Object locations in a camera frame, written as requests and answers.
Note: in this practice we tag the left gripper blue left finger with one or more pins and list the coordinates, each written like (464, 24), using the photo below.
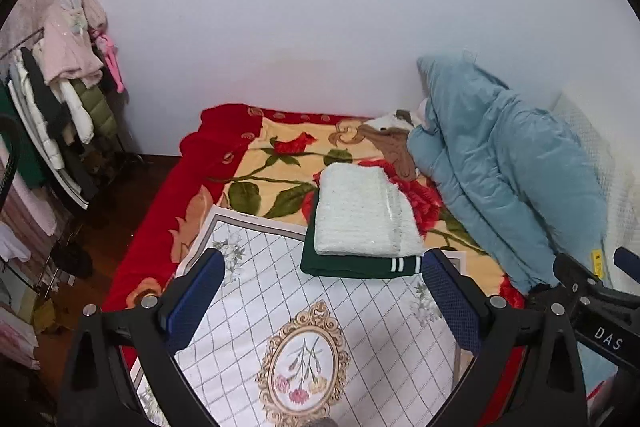
(188, 298)

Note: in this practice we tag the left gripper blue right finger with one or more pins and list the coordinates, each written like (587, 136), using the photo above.
(457, 297)

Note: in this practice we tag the white fluffy knit cardigan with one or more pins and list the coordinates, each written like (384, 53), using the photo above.
(361, 213)

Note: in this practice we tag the clothes rack with garments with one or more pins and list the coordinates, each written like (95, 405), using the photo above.
(68, 131)

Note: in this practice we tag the yellow tag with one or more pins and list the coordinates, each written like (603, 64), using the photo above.
(598, 264)

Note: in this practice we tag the white grid floral mat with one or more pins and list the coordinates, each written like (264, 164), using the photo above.
(279, 347)

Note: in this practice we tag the folded dark green garment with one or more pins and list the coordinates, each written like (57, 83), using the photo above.
(350, 267)

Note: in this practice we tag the blue quilted duvet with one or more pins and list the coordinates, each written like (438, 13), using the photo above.
(515, 176)

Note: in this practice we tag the red floral bed blanket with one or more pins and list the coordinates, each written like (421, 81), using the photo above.
(264, 163)

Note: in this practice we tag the brown cloth at bedhead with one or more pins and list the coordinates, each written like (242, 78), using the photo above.
(389, 133)

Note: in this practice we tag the white textured pillow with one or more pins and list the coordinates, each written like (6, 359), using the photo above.
(620, 187)

